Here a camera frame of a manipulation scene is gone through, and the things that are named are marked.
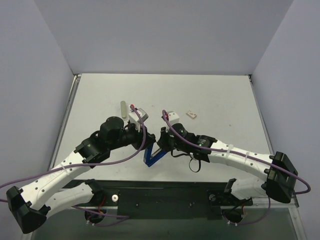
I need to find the beige white stapler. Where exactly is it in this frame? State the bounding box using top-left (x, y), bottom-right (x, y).
top-left (120, 100), bottom-right (128, 119)

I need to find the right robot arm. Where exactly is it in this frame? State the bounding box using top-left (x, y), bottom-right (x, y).
top-left (157, 123), bottom-right (298, 205)

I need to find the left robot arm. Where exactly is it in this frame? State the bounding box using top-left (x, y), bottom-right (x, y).
top-left (6, 109), bottom-right (156, 234)

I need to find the white staple box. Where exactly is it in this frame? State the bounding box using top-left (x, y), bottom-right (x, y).
top-left (186, 110), bottom-right (197, 119)

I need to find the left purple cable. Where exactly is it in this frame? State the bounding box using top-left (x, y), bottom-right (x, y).
top-left (0, 106), bottom-right (148, 203)

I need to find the purple cable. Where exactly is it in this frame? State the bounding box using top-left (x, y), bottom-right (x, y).
top-left (161, 109), bottom-right (311, 226)
top-left (0, 106), bottom-right (148, 203)

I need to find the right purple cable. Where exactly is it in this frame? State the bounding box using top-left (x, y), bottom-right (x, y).
top-left (161, 109), bottom-right (311, 226)

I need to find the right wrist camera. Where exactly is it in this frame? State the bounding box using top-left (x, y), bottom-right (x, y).
top-left (166, 111), bottom-right (180, 126)

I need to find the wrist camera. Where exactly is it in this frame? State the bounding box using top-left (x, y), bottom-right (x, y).
top-left (166, 111), bottom-right (180, 126)
top-left (128, 108), bottom-right (149, 132)

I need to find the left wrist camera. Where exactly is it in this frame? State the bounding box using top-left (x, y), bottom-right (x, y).
top-left (128, 108), bottom-right (149, 132)

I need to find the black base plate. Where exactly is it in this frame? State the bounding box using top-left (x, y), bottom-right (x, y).
top-left (69, 178), bottom-right (258, 222)

